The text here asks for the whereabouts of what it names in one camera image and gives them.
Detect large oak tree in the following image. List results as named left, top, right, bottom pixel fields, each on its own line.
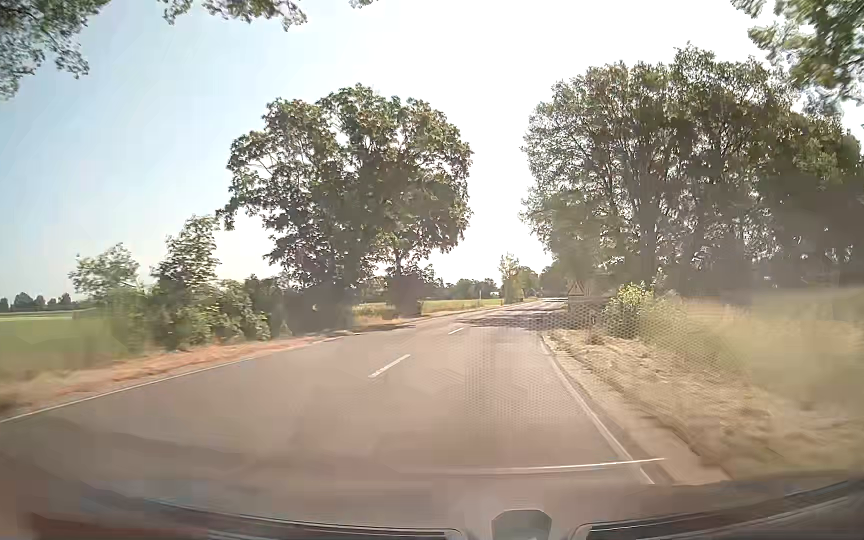
left=216, top=84, right=474, bottom=331

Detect grey asphalt road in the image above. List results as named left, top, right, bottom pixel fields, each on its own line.
left=0, top=297, right=673, bottom=496

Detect green bush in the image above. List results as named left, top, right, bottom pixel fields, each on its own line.
left=601, top=282, right=658, bottom=340

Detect car's own bonnet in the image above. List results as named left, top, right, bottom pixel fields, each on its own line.
left=0, top=468, right=864, bottom=540

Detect row of bushes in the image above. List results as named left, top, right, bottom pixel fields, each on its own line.
left=68, top=216, right=291, bottom=354

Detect group of tall trees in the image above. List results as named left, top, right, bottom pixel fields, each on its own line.
left=520, top=45, right=864, bottom=301

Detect dry grass verge with field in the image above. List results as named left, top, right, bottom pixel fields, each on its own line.
left=540, top=285, right=864, bottom=481

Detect green field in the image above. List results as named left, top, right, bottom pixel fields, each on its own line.
left=0, top=310, right=133, bottom=384

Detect distant row of trees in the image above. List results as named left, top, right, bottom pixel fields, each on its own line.
left=0, top=291, right=77, bottom=314

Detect overhanging tree branches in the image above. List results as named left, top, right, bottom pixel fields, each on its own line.
left=732, top=0, right=864, bottom=162

